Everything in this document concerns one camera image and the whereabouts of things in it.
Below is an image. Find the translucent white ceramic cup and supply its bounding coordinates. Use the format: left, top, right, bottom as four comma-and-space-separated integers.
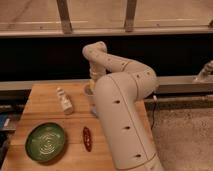
84, 84, 94, 105

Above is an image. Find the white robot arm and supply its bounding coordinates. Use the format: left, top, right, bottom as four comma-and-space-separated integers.
82, 42, 164, 171

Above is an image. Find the green ceramic bowl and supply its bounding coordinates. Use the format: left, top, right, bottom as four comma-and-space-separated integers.
25, 122, 66, 163

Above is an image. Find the white squeeze bottle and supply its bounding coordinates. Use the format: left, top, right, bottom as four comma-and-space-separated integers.
57, 87, 74, 115

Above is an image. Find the wooden table block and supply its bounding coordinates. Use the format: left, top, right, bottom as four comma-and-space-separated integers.
1, 82, 115, 171

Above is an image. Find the red chili pepper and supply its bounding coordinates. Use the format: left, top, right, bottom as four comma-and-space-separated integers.
83, 127, 92, 152

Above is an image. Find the black cable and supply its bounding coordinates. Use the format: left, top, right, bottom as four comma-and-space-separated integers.
147, 95, 160, 131

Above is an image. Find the grey metal rail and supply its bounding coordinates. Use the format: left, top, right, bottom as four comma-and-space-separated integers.
0, 75, 213, 94

